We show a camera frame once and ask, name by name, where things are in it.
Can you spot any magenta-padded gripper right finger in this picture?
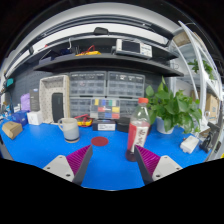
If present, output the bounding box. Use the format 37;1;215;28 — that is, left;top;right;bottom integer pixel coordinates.
134;145;184;186

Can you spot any teal lamp head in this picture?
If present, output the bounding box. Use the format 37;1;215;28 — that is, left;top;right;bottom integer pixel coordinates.
5;77;15;88

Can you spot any flat round red coaster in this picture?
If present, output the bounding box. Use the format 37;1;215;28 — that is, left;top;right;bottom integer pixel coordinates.
90;136;110;148

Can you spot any dark grey box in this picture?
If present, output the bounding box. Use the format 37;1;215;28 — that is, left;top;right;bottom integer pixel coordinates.
29;88;41;112

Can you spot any brown cardboard box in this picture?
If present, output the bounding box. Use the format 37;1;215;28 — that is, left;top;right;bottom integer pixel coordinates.
1;121;24;140

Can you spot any clear red-capped tea bottle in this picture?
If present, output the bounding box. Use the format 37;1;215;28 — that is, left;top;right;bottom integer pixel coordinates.
125;97;152;163

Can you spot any blue box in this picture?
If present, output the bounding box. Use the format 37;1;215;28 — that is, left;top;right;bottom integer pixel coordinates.
11;110;29;127

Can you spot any white shelf unit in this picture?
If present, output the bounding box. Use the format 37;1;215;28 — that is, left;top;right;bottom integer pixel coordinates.
168;20;224;134

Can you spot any black tool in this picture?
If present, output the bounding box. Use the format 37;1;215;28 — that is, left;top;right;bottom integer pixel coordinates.
199;121;223;154

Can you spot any black zip case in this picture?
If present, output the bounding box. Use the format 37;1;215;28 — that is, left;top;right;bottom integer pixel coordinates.
116;116;132;134

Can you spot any green potted plant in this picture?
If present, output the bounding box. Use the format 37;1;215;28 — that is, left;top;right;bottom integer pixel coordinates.
145;75;203;135

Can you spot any purple bag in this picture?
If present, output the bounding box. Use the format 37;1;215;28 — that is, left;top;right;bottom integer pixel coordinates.
20;93;32;113

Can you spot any white perforated tray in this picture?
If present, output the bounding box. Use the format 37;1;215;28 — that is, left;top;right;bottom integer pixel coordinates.
38;74;71;124

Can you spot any black speaker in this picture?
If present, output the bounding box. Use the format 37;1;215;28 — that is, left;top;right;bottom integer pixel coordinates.
51;92;65;124

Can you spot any white power adapter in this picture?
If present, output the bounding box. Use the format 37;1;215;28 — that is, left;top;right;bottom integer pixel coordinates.
180;134;200;155

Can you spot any black box with white label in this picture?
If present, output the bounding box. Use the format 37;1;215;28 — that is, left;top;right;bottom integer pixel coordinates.
91;119;117;132

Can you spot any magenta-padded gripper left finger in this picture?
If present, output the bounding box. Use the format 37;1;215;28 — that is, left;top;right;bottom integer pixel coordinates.
43;144;94;186

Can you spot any grey and white mug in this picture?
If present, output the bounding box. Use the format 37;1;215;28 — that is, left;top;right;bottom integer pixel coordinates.
57;117;81;144

